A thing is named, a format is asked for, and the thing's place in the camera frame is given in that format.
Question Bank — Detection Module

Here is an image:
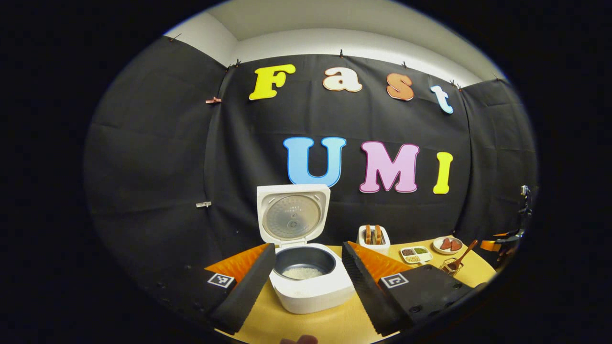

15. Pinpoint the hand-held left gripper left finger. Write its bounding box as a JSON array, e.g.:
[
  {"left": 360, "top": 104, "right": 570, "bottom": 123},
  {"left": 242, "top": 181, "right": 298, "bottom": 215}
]
[{"left": 143, "top": 243, "right": 277, "bottom": 335}]

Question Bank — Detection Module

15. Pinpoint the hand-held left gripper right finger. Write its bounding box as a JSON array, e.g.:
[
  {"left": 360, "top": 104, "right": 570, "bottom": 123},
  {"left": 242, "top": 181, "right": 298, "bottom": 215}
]
[{"left": 341, "top": 241, "right": 488, "bottom": 337}]

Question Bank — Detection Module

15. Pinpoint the brown wooden spoon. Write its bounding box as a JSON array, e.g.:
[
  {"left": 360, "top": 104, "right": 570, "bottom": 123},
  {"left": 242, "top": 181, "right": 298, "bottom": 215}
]
[{"left": 447, "top": 239, "right": 479, "bottom": 273}]

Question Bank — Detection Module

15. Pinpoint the white divided dish with grains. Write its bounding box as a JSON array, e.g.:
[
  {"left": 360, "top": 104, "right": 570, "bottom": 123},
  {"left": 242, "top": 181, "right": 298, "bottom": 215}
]
[{"left": 400, "top": 246, "right": 433, "bottom": 265}]

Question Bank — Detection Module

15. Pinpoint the white rice cooker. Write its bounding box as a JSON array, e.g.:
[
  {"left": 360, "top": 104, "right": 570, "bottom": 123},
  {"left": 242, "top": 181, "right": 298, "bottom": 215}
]
[{"left": 257, "top": 184, "right": 357, "bottom": 315}]

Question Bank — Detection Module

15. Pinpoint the round white plate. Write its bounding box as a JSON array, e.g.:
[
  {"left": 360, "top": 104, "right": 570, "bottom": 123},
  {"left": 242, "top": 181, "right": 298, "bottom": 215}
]
[{"left": 433, "top": 236, "right": 464, "bottom": 255}]

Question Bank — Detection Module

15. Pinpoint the wire chopstick holder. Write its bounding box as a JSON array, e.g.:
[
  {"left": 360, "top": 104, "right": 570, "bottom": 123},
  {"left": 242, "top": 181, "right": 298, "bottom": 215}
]
[{"left": 440, "top": 258, "right": 463, "bottom": 277}]

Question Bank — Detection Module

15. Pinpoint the black backdrop cloth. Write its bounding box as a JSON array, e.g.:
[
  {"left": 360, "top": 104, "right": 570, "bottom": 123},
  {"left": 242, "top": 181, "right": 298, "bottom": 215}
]
[{"left": 82, "top": 36, "right": 538, "bottom": 306}]

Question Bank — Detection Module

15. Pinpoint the white toaster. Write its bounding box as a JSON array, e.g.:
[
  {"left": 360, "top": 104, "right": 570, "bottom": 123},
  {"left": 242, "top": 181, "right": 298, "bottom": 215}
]
[{"left": 358, "top": 225, "right": 391, "bottom": 255}]

